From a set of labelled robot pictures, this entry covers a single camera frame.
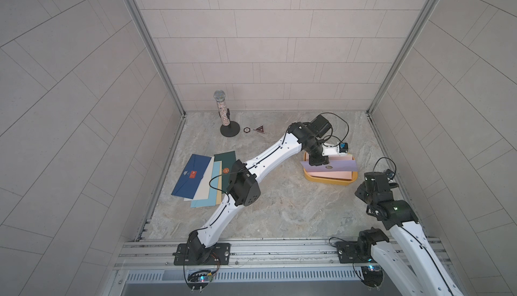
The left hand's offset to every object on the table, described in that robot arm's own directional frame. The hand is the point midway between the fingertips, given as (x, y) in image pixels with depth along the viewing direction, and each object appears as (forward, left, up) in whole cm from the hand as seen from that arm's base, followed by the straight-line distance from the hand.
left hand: (329, 159), depth 81 cm
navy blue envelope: (-4, +60, -14) cm, 61 cm away
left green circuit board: (-39, +47, -13) cm, 63 cm away
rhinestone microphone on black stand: (+26, +45, -13) cm, 54 cm away
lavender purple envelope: (-3, -6, -1) cm, 6 cm away
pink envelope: (-2, -8, -11) cm, 14 cm away
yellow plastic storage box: (-5, 0, -10) cm, 11 cm away
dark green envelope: (+9, +45, -16) cm, 49 cm away
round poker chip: (+26, +37, -14) cm, 47 cm away
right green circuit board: (-38, -11, -15) cm, 42 cm away
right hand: (-9, -13, -6) cm, 17 cm away
